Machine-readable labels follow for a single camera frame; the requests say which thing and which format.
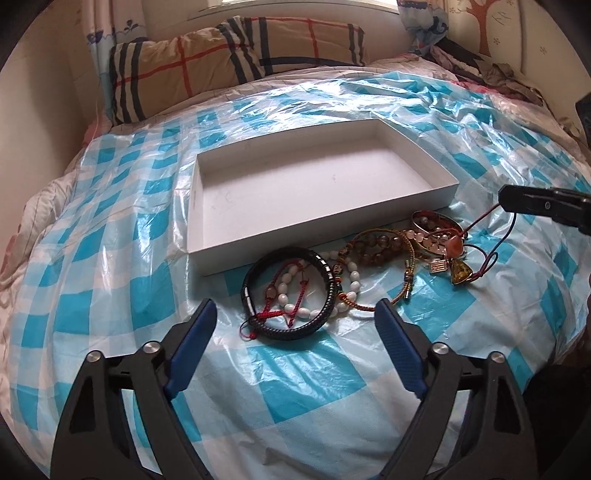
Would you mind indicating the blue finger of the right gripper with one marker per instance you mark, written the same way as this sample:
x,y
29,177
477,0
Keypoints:
x,y
564,206

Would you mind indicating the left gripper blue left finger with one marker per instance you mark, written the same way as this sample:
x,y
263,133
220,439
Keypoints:
x,y
184,345

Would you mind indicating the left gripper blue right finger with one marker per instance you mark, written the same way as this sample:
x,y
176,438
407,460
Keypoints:
x,y
406,345

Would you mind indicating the red cord agate pendant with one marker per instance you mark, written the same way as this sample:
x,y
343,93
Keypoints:
x,y
455,247

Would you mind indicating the white shallow cardboard box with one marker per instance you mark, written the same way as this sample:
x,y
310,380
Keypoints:
x,y
307,186

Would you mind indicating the dark clothes pile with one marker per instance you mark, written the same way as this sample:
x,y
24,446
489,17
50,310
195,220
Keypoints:
x,y
484,72

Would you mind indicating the tree decorated wardrobe panel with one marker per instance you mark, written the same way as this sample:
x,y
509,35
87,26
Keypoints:
x,y
523,35

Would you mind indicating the right patterned curtain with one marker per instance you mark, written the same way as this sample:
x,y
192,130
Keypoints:
x,y
426,20

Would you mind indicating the patterned curtain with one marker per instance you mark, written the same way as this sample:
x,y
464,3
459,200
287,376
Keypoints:
x,y
426,20
107,23

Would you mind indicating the plaid pillow left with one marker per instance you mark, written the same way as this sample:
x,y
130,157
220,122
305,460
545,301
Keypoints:
x,y
149,77

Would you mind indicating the plaid pillow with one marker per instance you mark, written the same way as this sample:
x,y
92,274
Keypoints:
x,y
149,77
280,44

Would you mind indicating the plaid pillow right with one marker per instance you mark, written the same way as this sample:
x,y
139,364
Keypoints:
x,y
280,44

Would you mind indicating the left patterned curtain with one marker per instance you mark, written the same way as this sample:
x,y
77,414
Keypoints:
x,y
107,23

